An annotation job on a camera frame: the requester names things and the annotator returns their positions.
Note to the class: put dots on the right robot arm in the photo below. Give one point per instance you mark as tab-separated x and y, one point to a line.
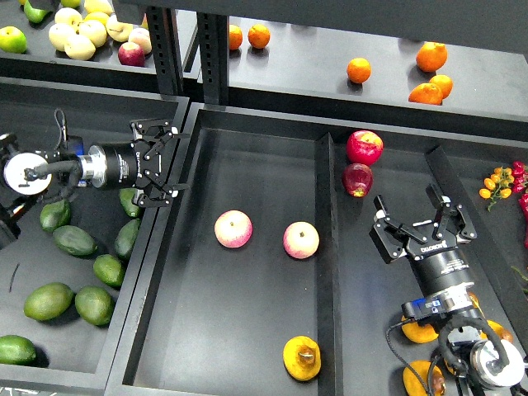
467	344

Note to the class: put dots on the red chili peppers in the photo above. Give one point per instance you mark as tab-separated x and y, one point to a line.
519	172

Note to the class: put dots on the dark avocado by tray edge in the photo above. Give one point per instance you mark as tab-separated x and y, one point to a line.
125	239

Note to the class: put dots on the dark red apple on shelf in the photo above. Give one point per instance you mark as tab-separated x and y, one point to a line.
131	54

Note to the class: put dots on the yellow pear bottom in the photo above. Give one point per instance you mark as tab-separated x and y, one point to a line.
414	380

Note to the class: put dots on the orange front right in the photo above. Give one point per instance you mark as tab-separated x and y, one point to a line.
426	93

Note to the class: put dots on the dark avocado top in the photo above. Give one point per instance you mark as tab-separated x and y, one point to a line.
126	196

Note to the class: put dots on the black perforated shelf post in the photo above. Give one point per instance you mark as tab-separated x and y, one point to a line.
162	26
213	35

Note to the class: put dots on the bright red apple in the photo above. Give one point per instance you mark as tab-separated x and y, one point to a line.
364	147

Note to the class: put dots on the black perforated shelf post right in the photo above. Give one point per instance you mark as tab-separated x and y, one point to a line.
213	35

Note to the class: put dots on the pale yellow pear left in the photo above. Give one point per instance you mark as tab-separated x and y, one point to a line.
58	35

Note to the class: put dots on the pink apple right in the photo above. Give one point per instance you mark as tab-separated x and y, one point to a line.
300	240

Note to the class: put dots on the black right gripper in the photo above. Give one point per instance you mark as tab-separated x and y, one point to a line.
442	266

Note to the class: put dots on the pale yellow pear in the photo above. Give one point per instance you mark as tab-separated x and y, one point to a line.
79	47
95	31
58	35
117	30
68	16

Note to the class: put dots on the dark avocado lying flat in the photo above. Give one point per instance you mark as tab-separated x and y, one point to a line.
74	241

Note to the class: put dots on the black tray divider middle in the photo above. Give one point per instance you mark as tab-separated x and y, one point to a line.
329	336

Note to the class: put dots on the pale yellow pear back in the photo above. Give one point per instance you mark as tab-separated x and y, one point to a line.
68	16

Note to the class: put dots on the black left tray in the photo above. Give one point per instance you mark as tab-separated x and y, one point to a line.
73	356

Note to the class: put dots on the yellow lemon on shelf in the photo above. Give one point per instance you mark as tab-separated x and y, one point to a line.
97	16

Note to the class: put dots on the black perforated shelf post left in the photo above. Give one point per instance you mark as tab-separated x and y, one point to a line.
162	26

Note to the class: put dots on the pink peach on shelf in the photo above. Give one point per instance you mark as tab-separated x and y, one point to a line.
141	37

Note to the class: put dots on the pale yellow pear right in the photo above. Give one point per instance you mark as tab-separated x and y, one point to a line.
117	30

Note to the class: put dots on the pale yellow pear front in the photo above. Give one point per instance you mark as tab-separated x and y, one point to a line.
79	47

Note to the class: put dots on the black large right tray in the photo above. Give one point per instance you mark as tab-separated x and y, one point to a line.
210	320

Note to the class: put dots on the small orange right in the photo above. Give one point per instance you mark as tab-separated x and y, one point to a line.
444	82

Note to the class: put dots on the orange cherry tomato bunch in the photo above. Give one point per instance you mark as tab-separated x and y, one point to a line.
497	186

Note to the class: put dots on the pink apple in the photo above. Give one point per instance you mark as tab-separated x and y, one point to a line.
300	240
233	229

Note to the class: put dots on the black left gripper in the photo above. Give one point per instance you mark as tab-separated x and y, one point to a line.
138	163

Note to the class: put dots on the pink apple left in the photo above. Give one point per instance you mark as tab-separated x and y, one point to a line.
233	229

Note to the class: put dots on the pale yellow pear middle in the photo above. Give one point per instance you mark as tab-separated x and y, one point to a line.
95	31

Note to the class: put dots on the orange top middle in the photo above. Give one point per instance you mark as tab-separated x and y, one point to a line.
258	36

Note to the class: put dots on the orange behind post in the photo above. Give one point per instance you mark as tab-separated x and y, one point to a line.
235	37

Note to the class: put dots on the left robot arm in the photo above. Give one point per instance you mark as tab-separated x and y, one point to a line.
53	175

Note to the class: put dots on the dark avocado far left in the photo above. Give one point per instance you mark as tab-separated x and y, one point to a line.
55	215

